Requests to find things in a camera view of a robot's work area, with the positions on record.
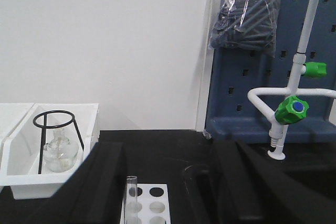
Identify right white storage bin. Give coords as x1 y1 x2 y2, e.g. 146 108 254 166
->
1 103 99 199

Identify clear glass test tube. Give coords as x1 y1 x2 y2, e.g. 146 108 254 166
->
124 176 138 224

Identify glass alcohol lamp flask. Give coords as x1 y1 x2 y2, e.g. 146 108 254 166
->
43 128 79 173

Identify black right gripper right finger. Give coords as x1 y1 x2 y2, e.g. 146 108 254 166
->
210 141 335 223

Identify white gooseneck lab faucet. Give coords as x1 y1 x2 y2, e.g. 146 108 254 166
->
247 0 335 161

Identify plastic bag of pegs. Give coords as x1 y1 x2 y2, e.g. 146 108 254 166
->
208 0 281 57

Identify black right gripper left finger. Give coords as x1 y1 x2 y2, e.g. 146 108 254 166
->
25 142 127 223

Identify middle white storage bin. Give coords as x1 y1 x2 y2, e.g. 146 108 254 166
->
1 103 42 199

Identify white test tube rack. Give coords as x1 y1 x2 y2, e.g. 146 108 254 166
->
119 183 171 224

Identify white storage bin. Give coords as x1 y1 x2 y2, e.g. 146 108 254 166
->
1 103 42 199
1 103 99 199

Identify black sink basin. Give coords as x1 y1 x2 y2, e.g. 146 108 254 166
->
181 155 336 224

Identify blue-grey pegboard drying rack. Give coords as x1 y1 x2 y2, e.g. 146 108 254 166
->
205 0 335 143

